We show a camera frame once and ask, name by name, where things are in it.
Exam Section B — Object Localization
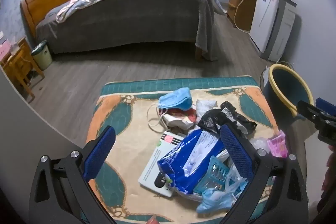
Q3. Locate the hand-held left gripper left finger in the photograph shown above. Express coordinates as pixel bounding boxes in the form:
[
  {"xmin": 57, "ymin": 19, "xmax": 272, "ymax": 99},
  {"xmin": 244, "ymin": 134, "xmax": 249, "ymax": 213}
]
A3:
[{"xmin": 29, "ymin": 126, "xmax": 116, "ymax": 224}]

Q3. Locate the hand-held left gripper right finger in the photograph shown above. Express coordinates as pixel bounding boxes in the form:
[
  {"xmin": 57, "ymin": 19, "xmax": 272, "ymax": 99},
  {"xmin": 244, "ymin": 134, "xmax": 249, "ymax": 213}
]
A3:
[{"xmin": 220, "ymin": 123, "xmax": 309, "ymax": 224}]

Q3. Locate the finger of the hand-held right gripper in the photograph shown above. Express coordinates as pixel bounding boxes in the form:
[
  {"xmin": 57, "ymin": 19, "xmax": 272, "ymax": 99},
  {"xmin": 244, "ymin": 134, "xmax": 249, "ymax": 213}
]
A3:
[
  {"xmin": 316, "ymin": 97, "xmax": 336, "ymax": 117},
  {"xmin": 297, "ymin": 100, "xmax": 336, "ymax": 146}
]

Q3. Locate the clear plastic wrap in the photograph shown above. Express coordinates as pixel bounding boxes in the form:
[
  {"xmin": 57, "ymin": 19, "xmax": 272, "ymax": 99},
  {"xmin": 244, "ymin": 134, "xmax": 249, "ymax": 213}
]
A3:
[{"xmin": 249, "ymin": 136, "xmax": 271, "ymax": 155}]

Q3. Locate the teal mesh packet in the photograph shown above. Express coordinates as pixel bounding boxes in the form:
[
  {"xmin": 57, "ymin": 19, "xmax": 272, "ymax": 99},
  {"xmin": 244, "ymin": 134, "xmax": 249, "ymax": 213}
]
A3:
[{"xmin": 194, "ymin": 156, "xmax": 229, "ymax": 194}]

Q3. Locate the black plastic bag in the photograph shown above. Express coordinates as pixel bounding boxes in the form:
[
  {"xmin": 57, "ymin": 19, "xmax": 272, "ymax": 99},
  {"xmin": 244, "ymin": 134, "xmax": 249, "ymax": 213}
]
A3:
[{"xmin": 197, "ymin": 101, "xmax": 258, "ymax": 135}]

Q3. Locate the pink packet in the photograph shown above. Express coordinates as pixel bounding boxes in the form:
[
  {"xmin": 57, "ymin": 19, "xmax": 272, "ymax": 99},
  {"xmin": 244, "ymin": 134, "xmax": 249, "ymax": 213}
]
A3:
[{"xmin": 267, "ymin": 130, "xmax": 289, "ymax": 159}]

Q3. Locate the blue bin with yellow rim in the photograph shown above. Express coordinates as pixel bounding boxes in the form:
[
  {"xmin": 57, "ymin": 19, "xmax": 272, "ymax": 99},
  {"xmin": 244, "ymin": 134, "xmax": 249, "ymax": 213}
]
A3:
[{"xmin": 262, "ymin": 63, "xmax": 314, "ymax": 119}]

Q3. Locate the light blue plastic bag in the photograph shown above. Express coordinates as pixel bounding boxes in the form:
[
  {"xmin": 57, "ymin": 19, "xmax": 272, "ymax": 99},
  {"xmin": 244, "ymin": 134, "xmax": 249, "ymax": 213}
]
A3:
[{"xmin": 196, "ymin": 164, "xmax": 248, "ymax": 214}]

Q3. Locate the white tissue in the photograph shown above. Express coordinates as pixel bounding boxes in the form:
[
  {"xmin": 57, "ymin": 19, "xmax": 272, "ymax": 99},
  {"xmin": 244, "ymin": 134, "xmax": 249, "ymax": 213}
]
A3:
[{"xmin": 196, "ymin": 99, "xmax": 218, "ymax": 122}]

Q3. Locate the blue plastic package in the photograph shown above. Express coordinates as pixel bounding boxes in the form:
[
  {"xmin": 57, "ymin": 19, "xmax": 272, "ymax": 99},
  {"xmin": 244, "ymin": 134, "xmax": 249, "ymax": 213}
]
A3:
[{"xmin": 157, "ymin": 129, "xmax": 229, "ymax": 194}]

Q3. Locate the white black cardboard box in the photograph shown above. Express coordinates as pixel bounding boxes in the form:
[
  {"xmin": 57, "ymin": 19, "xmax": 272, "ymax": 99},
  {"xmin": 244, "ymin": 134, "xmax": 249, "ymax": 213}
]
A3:
[{"xmin": 138, "ymin": 131, "xmax": 187, "ymax": 198}]

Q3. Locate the red white wrapper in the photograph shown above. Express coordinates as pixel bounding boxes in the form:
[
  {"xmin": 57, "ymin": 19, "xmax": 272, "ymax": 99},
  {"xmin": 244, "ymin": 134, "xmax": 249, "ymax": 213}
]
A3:
[{"xmin": 163, "ymin": 106, "xmax": 198, "ymax": 128}]

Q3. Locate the blue face mask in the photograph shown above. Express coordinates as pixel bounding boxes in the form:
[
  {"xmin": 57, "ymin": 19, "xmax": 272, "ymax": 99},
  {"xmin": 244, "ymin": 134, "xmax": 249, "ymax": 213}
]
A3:
[{"xmin": 157, "ymin": 87, "xmax": 193, "ymax": 111}]

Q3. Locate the green orange patterned mat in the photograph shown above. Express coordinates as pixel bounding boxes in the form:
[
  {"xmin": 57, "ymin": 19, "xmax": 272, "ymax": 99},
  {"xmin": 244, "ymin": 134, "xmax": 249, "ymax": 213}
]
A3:
[{"xmin": 85, "ymin": 76, "xmax": 281, "ymax": 224}]

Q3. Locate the white air purifier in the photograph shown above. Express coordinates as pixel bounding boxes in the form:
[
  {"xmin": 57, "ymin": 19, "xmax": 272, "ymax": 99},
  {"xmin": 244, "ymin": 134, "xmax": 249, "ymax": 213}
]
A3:
[
  {"xmin": 249, "ymin": 0, "xmax": 281, "ymax": 54},
  {"xmin": 260, "ymin": 0, "xmax": 298, "ymax": 62}
]

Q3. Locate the wooden nightstand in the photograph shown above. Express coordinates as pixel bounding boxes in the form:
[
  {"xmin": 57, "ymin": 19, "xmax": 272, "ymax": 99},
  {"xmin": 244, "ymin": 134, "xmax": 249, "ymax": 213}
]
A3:
[{"xmin": 0, "ymin": 37, "xmax": 45, "ymax": 104}]

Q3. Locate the wooden cabinet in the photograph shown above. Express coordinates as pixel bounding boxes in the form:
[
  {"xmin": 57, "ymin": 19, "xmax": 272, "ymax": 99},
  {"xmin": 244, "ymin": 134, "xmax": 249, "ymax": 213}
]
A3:
[{"xmin": 227, "ymin": 0, "xmax": 258, "ymax": 32}]

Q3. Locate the grey bedspread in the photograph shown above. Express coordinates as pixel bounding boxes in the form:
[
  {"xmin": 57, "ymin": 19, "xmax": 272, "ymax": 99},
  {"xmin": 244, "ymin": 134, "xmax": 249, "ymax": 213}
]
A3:
[{"xmin": 35, "ymin": 0, "xmax": 226, "ymax": 62}]

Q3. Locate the pink box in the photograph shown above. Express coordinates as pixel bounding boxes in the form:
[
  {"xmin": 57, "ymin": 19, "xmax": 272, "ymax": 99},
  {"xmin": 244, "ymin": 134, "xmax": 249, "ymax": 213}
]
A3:
[{"xmin": 0, "ymin": 39, "xmax": 11, "ymax": 62}]

